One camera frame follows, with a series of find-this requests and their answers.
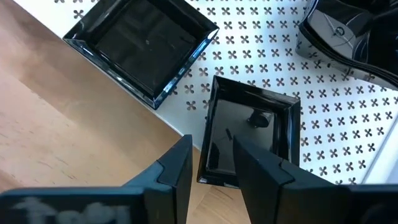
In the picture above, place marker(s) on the black cup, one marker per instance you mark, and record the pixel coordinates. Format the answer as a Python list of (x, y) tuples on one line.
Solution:
[(351, 31)]

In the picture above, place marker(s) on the black small square plate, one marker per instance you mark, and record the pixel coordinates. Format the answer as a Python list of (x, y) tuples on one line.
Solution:
[(224, 124), (140, 46)]

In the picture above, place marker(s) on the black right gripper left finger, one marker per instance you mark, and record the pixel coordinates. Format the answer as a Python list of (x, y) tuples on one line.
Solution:
[(77, 205)]

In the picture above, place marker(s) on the white perforated metal rack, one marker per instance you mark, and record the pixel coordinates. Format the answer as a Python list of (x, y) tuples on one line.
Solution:
[(186, 119)]

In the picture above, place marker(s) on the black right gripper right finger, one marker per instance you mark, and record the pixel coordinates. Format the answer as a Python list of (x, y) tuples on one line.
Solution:
[(311, 205)]

